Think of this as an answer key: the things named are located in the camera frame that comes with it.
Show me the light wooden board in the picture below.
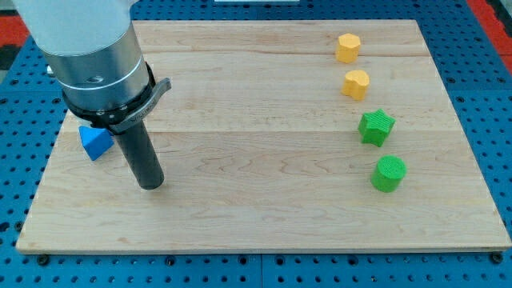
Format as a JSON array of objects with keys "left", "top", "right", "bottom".
[{"left": 17, "top": 20, "right": 511, "bottom": 255}]

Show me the yellow heart block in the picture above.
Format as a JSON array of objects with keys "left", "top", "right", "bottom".
[{"left": 341, "top": 70, "right": 370, "bottom": 101}]

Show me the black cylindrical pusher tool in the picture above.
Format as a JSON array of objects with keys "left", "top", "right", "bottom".
[{"left": 114, "top": 122, "right": 165, "bottom": 190}]

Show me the yellow hexagon block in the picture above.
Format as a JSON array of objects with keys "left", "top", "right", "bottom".
[{"left": 335, "top": 33, "right": 361, "bottom": 63}]

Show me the blue triangular block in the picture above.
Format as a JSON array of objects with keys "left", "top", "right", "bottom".
[{"left": 78, "top": 126, "right": 114, "bottom": 161}]

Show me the grey tool clamp bracket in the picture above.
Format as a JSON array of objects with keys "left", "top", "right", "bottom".
[{"left": 62, "top": 63, "right": 171, "bottom": 135}]

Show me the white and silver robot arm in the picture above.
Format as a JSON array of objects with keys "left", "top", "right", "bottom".
[{"left": 13, "top": 0, "right": 150, "bottom": 111}]

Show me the green cylinder block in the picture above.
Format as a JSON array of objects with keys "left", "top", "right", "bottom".
[{"left": 370, "top": 155, "right": 407, "bottom": 193}]

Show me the green star block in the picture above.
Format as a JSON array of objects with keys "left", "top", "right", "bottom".
[{"left": 358, "top": 109, "right": 396, "bottom": 147}]

